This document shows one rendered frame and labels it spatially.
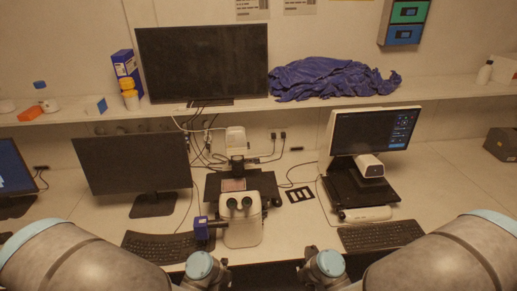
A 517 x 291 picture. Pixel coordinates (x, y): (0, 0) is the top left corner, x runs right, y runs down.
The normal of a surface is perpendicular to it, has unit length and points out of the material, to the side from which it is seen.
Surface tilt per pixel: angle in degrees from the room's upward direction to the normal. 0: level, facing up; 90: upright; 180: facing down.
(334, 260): 19
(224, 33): 86
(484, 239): 5
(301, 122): 90
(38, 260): 25
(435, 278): 40
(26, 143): 90
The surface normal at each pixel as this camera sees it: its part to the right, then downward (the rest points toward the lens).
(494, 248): 0.08, -0.72
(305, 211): -0.02, -0.87
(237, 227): 0.10, 0.51
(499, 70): -0.98, 0.11
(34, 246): -0.13, -0.71
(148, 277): 0.76, -0.62
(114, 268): 0.58, -0.69
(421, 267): -0.61, -0.62
